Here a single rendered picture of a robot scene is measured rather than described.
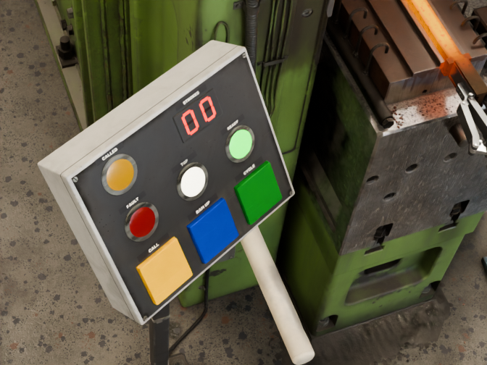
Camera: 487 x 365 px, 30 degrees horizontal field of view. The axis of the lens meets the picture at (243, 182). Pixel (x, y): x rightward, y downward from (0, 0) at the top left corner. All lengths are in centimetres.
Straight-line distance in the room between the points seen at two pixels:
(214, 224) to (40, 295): 117
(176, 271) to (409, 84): 58
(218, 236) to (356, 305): 100
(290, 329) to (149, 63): 77
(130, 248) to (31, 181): 139
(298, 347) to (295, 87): 50
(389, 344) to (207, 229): 117
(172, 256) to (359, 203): 60
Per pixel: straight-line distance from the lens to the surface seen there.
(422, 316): 252
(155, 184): 129
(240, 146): 137
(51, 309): 246
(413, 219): 201
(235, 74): 134
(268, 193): 143
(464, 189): 200
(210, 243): 138
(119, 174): 125
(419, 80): 168
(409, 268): 239
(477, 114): 161
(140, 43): 211
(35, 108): 282
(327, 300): 223
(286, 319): 173
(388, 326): 248
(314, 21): 165
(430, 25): 171
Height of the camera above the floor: 220
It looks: 56 degrees down
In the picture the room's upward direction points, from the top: 8 degrees clockwise
